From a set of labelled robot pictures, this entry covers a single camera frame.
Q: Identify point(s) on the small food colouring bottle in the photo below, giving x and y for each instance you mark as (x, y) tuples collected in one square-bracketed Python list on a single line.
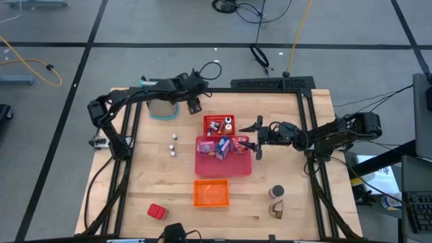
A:
[(212, 128), (209, 132), (221, 128), (214, 124)]

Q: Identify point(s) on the pink plastic bin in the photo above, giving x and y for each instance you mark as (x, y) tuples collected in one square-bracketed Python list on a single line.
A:
[(222, 167)]

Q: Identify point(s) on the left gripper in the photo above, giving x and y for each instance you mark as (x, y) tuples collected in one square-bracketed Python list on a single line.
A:
[(192, 87)]

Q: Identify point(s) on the red Froot Loops cereal box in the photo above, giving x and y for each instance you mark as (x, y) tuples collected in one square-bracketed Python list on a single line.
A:
[(238, 146)]

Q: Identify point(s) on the orange slotted plastic basket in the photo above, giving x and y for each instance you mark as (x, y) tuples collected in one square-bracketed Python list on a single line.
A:
[(211, 193)]

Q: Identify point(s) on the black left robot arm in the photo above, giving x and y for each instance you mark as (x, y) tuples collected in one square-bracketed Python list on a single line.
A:
[(141, 92)]

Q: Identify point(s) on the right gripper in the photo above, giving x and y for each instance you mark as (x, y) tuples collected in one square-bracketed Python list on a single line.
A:
[(280, 135)]

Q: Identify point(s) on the black diagonal beam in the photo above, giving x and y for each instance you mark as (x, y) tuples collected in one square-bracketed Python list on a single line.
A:
[(384, 160)]

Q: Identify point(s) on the black-capped squeeze bottle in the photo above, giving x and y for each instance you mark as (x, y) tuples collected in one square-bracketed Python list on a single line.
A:
[(228, 119)]

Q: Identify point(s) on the blue Frosted Flakes cereal box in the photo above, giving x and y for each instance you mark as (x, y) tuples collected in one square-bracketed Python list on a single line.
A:
[(222, 146)]

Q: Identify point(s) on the brown orange snack packet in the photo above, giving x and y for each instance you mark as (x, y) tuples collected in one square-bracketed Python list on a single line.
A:
[(276, 209)]

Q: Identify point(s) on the white paper sheet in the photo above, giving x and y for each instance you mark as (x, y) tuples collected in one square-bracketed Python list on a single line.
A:
[(381, 179)]

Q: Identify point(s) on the black keyboard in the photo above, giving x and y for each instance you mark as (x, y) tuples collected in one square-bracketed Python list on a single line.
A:
[(420, 212)]

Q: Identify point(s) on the black metal table frame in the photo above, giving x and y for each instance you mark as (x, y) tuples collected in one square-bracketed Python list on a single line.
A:
[(253, 91)]

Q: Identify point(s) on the black-lidded spice jar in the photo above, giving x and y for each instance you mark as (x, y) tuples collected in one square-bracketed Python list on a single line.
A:
[(276, 191)]

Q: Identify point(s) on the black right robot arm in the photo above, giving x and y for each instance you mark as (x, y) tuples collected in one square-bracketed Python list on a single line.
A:
[(337, 133)]

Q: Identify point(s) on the orange-capped squeeze bottle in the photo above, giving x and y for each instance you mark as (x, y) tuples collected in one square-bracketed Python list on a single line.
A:
[(229, 128)]

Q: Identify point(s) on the grey stand foot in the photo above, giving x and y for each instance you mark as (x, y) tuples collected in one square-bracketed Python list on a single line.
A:
[(17, 80)]

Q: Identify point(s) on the perforated black flat box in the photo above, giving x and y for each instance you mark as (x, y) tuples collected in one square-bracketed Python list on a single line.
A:
[(273, 83)]

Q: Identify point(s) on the small red mesh basket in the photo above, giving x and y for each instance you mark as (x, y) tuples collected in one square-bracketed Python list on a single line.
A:
[(211, 119)]

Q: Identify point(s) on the black floor object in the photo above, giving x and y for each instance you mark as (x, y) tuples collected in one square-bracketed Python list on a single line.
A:
[(5, 112)]

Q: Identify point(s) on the grey cart base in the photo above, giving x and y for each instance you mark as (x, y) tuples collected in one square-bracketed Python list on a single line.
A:
[(33, 3)]

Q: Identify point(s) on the red-lidded square container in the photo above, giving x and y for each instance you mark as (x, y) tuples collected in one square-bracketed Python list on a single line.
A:
[(156, 211)]

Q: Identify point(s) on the grey flat panel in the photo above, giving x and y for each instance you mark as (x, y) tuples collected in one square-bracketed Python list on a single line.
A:
[(416, 173)]

